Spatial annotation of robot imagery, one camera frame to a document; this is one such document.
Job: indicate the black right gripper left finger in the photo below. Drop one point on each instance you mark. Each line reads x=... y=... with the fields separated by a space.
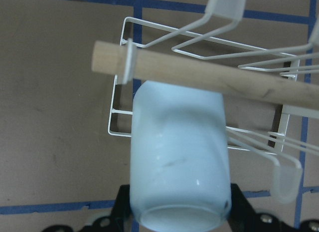
x=119 y=220

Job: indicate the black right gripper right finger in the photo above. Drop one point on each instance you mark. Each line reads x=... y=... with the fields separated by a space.
x=244 y=218

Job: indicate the white wire cup rack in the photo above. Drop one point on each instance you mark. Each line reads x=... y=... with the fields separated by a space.
x=164 y=60

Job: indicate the light blue plastic cup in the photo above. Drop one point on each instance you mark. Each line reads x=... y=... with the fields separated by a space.
x=180 y=176

